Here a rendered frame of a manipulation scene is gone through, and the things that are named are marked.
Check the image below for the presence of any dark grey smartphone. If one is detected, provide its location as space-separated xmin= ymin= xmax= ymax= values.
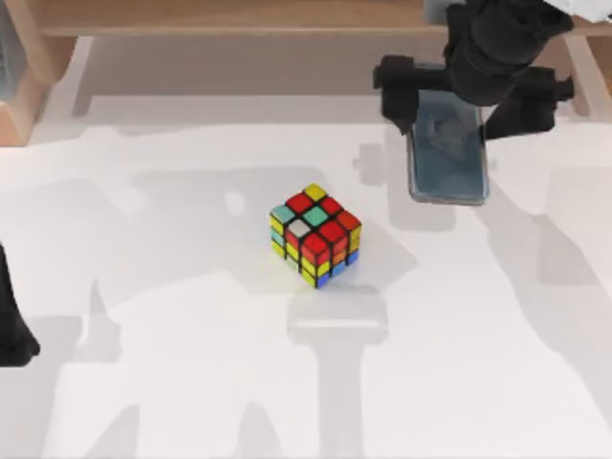
xmin=404 ymin=61 xmax=491 ymax=208

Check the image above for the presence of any multicoloured puzzle cube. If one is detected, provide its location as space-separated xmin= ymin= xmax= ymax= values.
xmin=268 ymin=183 xmax=363 ymax=291

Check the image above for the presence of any wooden shelf unit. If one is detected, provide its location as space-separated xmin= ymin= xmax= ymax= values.
xmin=0 ymin=0 xmax=612 ymax=147

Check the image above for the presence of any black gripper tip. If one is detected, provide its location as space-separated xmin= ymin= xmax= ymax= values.
xmin=0 ymin=243 xmax=41 ymax=369

